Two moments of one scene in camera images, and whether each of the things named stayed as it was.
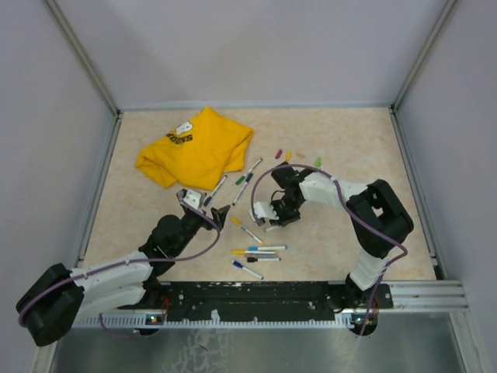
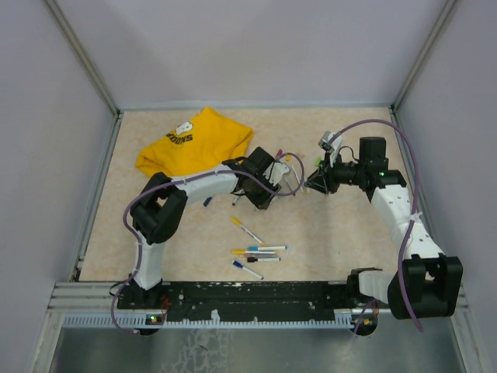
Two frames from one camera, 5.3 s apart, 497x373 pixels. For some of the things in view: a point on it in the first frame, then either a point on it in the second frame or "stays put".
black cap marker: x=253 y=259 stays put
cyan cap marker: x=267 y=248 stays put
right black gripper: x=283 y=220 → x=324 y=179
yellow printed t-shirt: x=199 y=151 stays put
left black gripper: x=219 y=215 → x=263 y=201
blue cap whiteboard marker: x=238 y=265 stays put
